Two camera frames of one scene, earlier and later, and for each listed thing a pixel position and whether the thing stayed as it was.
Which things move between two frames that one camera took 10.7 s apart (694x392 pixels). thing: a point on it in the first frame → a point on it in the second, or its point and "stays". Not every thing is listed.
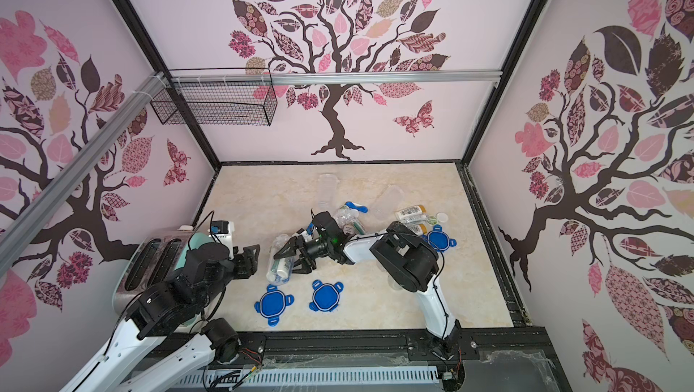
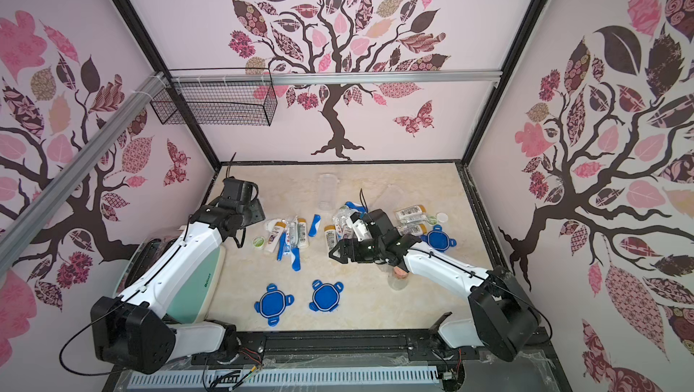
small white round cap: x=442 y=217 stays
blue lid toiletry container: x=387 y=202 stays
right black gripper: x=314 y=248 → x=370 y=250
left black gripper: x=247 y=262 → x=257 y=213
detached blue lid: x=272 y=304 stays
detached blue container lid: x=438 y=238 stays
